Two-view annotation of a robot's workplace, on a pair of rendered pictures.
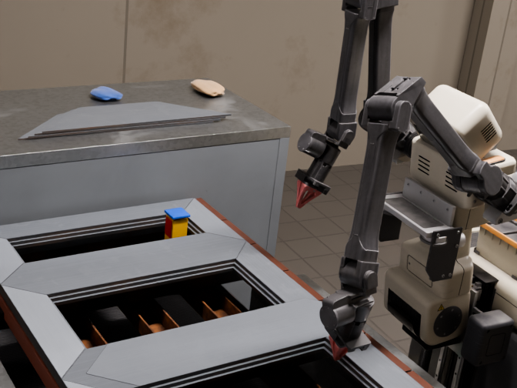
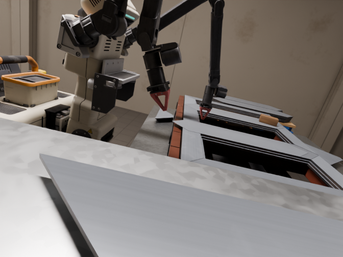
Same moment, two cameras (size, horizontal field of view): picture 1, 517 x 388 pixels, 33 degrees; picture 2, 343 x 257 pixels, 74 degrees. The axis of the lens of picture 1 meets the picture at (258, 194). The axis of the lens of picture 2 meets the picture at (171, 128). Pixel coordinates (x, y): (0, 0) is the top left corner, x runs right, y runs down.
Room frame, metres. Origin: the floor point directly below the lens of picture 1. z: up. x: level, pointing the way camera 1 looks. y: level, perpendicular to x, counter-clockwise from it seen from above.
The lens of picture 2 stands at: (2.95, 0.36, 1.22)
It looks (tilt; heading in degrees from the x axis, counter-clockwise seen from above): 20 degrees down; 214
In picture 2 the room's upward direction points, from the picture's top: 13 degrees clockwise
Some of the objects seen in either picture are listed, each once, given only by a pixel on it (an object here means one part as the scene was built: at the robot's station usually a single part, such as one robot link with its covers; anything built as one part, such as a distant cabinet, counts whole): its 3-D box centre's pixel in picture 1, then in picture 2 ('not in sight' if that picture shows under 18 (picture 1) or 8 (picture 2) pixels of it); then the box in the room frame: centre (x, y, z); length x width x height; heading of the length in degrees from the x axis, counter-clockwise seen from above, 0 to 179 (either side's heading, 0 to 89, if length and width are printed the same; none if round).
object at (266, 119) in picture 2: not in sight; (268, 120); (1.26, 0.02, 0.87); 0.12 x 0.06 x 0.05; 110
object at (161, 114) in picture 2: not in sight; (166, 114); (1.59, -0.64, 0.70); 0.39 x 0.12 x 0.04; 34
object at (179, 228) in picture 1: (175, 244); not in sight; (2.40, 0.24, 0.78); 0.05 x 0.05 x 0.19; 34
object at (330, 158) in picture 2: not in sight; (320, 154); (1.25, 0.39, 0.77); 0.45 x 0.20 x 0.04; 34
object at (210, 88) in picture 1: (208, 87); not in sight; (3.15, 0.23, 1.07); 0.16 x 0.10 x 0.04; 31
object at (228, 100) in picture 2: not in sight; (247, 107); (0.79, -0.30, 0.82); 0.80 x 0.40 x 0.06; 124
